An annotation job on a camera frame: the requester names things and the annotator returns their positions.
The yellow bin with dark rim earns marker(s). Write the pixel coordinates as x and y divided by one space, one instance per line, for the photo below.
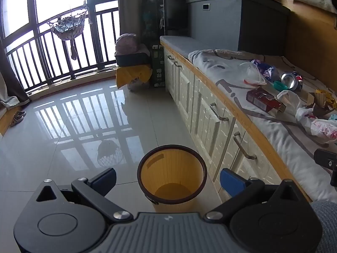
171 168

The grey brown curtain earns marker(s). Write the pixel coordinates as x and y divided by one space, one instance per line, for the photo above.
129 5

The black window railing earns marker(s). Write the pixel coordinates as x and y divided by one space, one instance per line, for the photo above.
79 55

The green carton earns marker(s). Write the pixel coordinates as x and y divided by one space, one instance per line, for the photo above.
157 66

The teal bottle cap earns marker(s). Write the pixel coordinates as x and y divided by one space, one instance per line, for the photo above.
280 85

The yellow cloth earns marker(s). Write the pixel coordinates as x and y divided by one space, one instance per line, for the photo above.
131 73

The beige shoe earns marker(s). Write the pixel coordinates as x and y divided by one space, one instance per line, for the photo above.
16 121
20 113

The white cabinet with wooden top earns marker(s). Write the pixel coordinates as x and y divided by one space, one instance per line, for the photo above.
200 97

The printed grey blanket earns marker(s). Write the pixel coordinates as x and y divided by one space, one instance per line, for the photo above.
218 66

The black storage case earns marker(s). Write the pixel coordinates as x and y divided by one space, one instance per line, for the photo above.
131 59

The pink quilted bundle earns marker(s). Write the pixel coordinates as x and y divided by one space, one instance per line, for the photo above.
129 43

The purple floral wrapper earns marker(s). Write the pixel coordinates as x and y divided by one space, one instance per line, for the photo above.
268 71

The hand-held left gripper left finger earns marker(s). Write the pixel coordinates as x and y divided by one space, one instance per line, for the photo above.
105 180

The red cardboard box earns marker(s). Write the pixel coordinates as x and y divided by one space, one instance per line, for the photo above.
263 98

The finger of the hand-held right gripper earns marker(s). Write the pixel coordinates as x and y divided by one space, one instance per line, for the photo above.
325 158

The grey bench cushion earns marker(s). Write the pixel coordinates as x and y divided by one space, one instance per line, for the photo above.
181 43

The dark plastic drawer unit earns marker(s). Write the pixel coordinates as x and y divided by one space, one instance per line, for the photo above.
175 8

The crushed drink can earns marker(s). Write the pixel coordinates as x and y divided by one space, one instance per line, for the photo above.
289 80

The grey storage box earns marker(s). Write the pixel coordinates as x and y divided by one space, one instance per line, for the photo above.
223 23

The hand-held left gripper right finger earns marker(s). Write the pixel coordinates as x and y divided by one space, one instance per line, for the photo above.
231 182

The white plastic bag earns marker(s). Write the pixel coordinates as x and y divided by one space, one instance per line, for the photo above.
291 100

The white printed sack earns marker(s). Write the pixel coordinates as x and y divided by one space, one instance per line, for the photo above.
138 84

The brown cardboard box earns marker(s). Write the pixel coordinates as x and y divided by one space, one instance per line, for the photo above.
317 105

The clear plastic cup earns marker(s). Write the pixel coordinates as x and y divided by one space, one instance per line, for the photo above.
252 72

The low wooden platform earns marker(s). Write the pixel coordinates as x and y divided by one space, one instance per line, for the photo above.
6 122

